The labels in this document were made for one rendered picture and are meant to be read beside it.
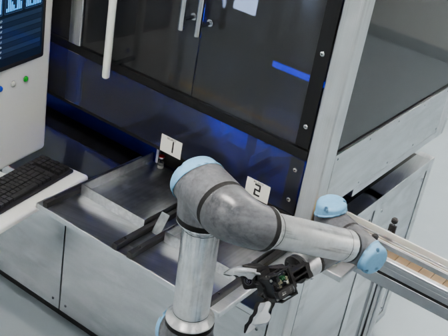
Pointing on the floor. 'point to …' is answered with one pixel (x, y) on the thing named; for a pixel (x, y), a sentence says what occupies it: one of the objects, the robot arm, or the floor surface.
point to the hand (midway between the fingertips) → (231, 304)
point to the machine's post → (327, 132)
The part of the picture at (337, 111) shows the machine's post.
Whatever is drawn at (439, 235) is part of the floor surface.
